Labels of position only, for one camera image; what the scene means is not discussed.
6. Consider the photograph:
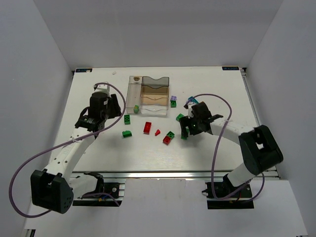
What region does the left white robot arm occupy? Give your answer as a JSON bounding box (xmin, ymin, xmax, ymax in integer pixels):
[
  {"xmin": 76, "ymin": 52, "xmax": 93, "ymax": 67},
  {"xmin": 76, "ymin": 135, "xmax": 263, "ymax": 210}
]
[{"xmin": 31, "ymin": 90, "xmax": 121, "ymax": 214}]

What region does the green 2x2 sloped lego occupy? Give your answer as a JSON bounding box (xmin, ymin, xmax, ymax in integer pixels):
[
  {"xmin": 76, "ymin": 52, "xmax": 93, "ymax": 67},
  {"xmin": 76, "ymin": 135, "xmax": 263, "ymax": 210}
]
[{"xmin": 176, "ymin": 114, "xmax": 184, "ymax": 122}]

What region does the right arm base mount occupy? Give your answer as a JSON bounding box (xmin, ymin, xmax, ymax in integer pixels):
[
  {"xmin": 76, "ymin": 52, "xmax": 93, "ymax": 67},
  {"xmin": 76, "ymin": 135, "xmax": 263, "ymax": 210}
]
[{"xmin": 202, "ymin": 181, "xmax": 255, "ymax": 210}]

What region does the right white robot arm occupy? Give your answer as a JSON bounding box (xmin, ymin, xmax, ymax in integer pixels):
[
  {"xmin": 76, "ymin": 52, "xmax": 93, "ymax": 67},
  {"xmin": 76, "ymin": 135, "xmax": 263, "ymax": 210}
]
[{"xmin": 179, "ymin": 102, "xmax": 283, "ymax": 200}]

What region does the amber tinted container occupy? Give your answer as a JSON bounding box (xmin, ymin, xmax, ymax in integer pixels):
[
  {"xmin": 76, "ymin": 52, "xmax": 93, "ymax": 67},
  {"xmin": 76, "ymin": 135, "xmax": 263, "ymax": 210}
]
[{"xmin": 140, "ymin": 86, "xmax": 169, "ymax": 106}]

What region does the green curved lego brick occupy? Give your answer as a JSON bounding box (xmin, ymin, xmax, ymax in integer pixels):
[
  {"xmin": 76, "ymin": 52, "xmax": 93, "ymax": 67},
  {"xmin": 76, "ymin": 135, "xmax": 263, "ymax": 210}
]
[{"xmin": 122, "ymin": 130, "xmax": 132, "ymax": 138}]

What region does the green upside-down 2x2 lego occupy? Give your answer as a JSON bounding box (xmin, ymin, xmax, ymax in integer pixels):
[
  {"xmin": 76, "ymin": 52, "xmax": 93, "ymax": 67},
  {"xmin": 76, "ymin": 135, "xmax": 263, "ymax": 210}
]
[{"xmin": 170, "ymin": 100, "xmax": 177, "ymax": 108}]

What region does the red 2x4 lego brick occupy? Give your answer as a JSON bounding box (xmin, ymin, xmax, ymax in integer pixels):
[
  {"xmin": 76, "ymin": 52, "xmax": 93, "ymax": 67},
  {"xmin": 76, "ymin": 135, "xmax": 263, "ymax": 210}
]
[{"xmin": 143, "ymin": 121, "xmax": 152, "ymax": 134}]

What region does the teal 2x4 lego brick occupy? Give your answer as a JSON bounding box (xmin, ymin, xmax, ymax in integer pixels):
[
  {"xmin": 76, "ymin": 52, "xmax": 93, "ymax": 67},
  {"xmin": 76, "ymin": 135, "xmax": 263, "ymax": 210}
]
[{"xmin": 187, "ymin": 96, "xmax": 198, "ymax": 104}]

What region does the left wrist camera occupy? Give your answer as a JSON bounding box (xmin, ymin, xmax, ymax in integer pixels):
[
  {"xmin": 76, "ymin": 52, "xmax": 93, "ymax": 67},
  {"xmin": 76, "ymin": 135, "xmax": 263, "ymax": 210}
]
[{"xmin": 93, "ymin": 82, "xmax": 110, "ymax": 94}]

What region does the tall clear narrow container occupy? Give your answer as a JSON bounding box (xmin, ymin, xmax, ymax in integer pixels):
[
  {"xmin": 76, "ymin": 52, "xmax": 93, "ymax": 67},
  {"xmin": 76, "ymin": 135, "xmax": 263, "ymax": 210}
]
[{"xmin": 126, "ymin": 76, "xmax": 143, "ymax": 114}]

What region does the grey smoked container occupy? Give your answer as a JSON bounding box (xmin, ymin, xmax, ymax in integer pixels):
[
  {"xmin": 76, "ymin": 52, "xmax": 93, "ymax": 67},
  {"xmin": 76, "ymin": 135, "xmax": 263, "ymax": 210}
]
[{"xmin": 142, "ymin": 76, "xmax": 169, "ymax": 89}]

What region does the red 2x2 lego brick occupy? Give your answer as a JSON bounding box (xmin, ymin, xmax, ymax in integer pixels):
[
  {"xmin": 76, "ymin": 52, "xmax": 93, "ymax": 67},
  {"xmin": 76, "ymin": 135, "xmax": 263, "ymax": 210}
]
[{"xmin": 162, "ymin": 135, "xmax": 172, "ymax": 145}]

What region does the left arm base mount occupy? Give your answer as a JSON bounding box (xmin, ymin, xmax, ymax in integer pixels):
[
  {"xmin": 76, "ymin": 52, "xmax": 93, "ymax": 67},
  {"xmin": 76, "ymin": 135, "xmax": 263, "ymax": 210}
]
[{"xmin": 70, "ymin": 172, "xmax": 123, "ymax": 207}]

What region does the green 2x4 lego brick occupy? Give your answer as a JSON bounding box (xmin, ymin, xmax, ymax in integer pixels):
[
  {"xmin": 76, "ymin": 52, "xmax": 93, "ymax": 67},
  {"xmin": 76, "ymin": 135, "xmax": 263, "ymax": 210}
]
[{"xmin": 124, "ymin": 114, "xmax": 131, "ymax": 125}]

